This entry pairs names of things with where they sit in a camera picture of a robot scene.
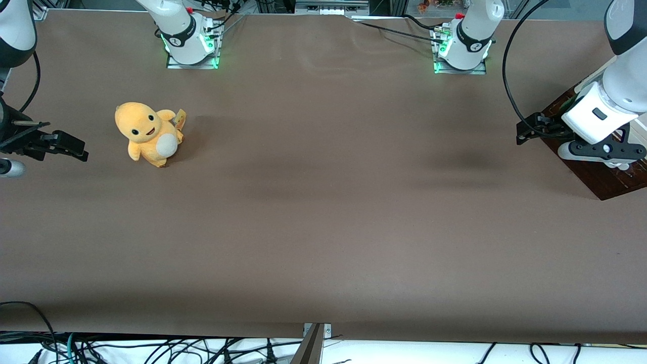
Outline dark wooden board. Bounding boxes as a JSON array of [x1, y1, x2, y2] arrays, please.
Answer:
[[607, 129, 647, 195]]

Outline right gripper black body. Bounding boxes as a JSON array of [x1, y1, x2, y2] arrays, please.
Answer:
[[0, 96, 51, 161]]

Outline grey metal frame rail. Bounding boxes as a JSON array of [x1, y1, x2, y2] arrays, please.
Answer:
[[295, 0, 371, 16]]

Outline orange plush toy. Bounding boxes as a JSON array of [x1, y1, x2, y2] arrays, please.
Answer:
[[114, 102, 187, 168]]

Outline dark brown strut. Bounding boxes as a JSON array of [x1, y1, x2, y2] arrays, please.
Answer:
[[290, 324, 325, 364]]

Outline black cable at base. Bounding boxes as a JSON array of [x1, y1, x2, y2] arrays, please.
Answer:
[[201, 0, 249, 32]]

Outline dark wooden cabinet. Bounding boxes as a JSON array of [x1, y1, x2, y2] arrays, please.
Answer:
[[540, 85, 647, 201]]

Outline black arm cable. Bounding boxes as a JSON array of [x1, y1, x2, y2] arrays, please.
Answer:
[[501, 0, 563, 140], [18, 50, 41, 115]]

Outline small metal bracket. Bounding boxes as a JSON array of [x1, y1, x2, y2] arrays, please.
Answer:
[[302, 323, 333, 339]]

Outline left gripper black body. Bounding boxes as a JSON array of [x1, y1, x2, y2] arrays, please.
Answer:
[[537, 117, 575, 143]]

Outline black looped cable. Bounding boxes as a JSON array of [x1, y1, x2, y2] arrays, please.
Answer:
[[0, 301, 59, 364]]

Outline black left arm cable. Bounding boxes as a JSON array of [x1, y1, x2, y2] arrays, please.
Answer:
[[501, 0, 563, 140]]

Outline short black table cable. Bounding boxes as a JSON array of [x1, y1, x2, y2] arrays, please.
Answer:
[[403, 14, 445, 32]]

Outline white sheet under cables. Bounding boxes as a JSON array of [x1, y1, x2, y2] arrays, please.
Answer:
[[0, 335, 647, 364]]

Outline long black table cable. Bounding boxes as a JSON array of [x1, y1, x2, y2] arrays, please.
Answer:
[[350, 19, 446, 43]]

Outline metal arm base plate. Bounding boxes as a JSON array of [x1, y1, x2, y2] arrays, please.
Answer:
[[166, 19, 223, 70], [432, 25, 489, 76]]

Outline table cover sheet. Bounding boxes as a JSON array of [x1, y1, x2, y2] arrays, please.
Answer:
[[0, 9, 647, 345]]

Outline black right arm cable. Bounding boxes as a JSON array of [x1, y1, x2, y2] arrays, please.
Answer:
[[18, 50, 41, 115]]

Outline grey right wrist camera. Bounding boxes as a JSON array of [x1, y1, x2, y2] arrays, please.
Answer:
[[0, 159, 26, 178]]

